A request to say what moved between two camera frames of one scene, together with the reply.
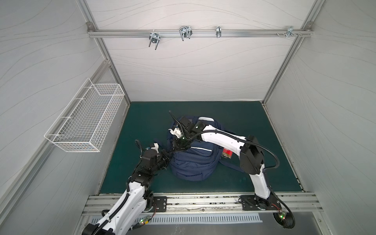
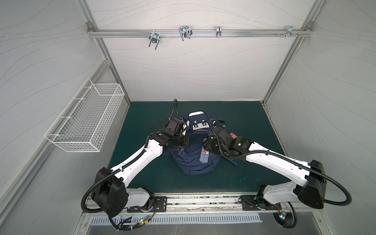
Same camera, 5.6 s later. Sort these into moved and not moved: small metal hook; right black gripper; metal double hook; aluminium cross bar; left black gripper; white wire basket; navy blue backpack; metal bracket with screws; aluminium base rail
Moved: left black gripper; right black gripper; navy blue backpack
Not moved: small metal hook; aluminium cross bar; aluminium base rail; white wire basket; metal bracket with screws; metal double hook
